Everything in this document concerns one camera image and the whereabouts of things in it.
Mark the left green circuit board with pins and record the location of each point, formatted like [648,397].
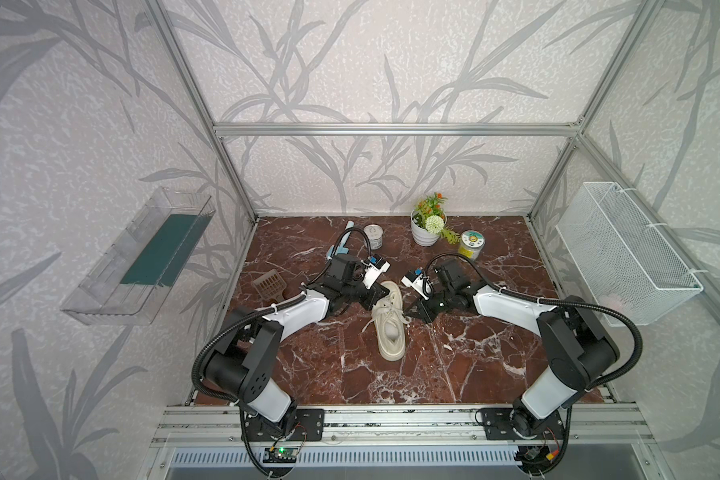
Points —
[281,455]

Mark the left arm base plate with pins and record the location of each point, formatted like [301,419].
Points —
[301,424]

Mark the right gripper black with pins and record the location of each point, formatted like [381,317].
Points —
[430,302]

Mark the aluminium frame crossbar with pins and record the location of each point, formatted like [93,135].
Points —
[224,130]

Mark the cream white sneaker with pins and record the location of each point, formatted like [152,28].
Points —
[392,349]

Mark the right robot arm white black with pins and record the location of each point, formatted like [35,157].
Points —
[577,346]

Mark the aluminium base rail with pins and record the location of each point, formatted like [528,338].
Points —
[386,424]

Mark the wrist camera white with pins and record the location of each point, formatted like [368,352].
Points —
[418,280]
[375,268]

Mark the white wire mesh basket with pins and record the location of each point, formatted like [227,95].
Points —
[626,262]

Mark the light blue plastic trowel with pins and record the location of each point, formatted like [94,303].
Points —
[339,248]

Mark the white pot with flowers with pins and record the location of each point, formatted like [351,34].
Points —
[428,222]

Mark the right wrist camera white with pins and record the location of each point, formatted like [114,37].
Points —
[418,280]

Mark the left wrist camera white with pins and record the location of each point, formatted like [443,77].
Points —
[375,268]

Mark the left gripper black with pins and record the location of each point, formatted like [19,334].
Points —
[363,294]

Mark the clear plastic wall shelf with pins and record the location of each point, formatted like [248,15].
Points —
[131,281]

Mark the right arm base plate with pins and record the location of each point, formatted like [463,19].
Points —
[509,423]

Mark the yellow sunflower seed can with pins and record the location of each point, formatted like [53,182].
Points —
[471,244]

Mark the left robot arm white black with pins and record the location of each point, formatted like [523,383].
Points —
[237,364]

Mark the small silver tin can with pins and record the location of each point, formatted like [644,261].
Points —
[374,233]

